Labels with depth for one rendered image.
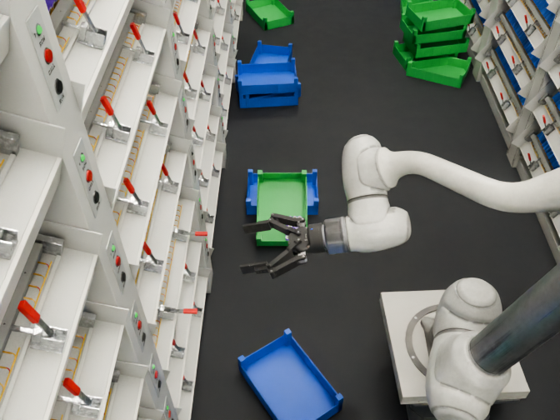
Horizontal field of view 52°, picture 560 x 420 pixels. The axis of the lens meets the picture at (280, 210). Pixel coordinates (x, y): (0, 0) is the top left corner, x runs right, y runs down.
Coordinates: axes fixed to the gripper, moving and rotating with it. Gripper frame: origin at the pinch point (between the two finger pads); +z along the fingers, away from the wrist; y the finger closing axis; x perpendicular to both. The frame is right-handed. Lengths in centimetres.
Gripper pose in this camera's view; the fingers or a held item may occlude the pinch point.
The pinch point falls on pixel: (247, 247)
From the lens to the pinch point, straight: 147.3
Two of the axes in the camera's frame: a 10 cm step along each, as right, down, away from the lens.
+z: -9.8, 1.5, 1.6
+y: 0.1, -7.2, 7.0
